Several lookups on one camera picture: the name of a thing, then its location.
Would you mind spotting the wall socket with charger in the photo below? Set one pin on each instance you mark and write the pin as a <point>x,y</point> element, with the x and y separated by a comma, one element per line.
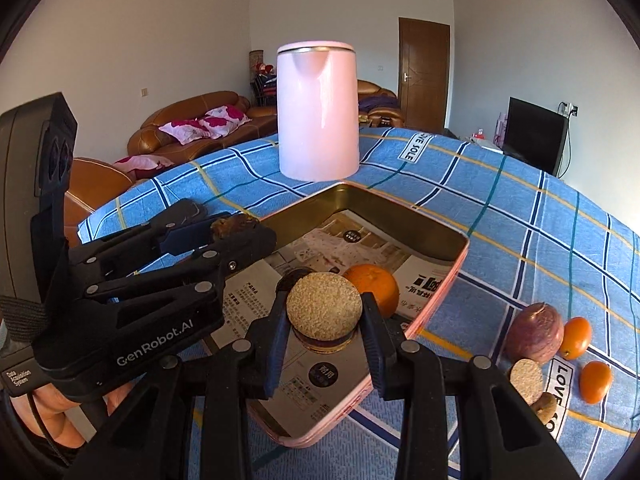
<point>569,109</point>

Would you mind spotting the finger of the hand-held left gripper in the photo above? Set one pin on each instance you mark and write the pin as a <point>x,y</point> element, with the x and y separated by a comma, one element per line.
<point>180,237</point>
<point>245,247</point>

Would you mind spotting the brown wooden door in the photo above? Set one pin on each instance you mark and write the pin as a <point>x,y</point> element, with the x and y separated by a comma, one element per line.
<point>425,70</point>

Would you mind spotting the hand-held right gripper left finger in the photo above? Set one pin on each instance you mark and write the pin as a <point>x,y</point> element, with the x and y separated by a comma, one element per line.
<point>272,355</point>

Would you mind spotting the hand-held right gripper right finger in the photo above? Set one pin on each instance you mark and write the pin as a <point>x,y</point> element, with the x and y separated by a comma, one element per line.
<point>374,345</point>

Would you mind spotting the pink tin box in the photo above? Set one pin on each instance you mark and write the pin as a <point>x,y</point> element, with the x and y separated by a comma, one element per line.
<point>385,207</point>

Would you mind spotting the purple cloth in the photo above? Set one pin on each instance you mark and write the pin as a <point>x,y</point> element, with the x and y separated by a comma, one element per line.
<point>377,105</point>

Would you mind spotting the brown walnut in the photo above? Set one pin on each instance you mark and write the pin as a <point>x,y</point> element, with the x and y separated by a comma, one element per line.
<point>232,226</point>
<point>546,407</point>

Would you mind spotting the black television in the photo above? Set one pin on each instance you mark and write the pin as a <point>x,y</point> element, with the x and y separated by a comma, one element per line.
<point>532,135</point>

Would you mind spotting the small orange mandarin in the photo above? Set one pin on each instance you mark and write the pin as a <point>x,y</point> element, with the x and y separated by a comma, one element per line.
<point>596,382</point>
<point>576,337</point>

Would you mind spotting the pink electric kettle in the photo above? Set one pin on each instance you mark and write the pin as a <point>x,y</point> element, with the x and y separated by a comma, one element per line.
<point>317,120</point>

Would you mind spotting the floral pink pillow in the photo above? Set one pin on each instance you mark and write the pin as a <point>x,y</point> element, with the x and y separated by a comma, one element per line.
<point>185,128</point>
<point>142,162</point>
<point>222,117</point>

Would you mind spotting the white television stand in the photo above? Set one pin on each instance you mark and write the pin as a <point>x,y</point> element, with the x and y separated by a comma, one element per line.
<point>487,144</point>

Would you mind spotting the round sesame cookie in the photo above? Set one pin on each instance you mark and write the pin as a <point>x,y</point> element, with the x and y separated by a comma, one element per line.
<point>526,380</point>
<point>325,307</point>

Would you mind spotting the person's left hand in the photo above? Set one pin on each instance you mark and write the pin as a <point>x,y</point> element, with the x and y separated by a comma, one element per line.
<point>60,417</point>

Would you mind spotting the blue plaid tablecloth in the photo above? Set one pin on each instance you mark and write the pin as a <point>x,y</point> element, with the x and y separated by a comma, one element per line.
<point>500,210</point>

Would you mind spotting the brown leather armchair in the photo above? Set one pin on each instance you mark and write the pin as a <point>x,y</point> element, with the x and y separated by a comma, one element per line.
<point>95,185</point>
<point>372,87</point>

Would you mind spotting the brown leather sofa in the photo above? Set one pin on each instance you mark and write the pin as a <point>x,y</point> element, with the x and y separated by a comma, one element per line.
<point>160,117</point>

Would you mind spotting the large orange mandarin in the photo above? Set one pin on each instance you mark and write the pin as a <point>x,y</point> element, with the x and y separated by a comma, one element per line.
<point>375,285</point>

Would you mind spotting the purple passion fruit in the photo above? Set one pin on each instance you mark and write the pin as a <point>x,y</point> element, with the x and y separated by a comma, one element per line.
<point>535,332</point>

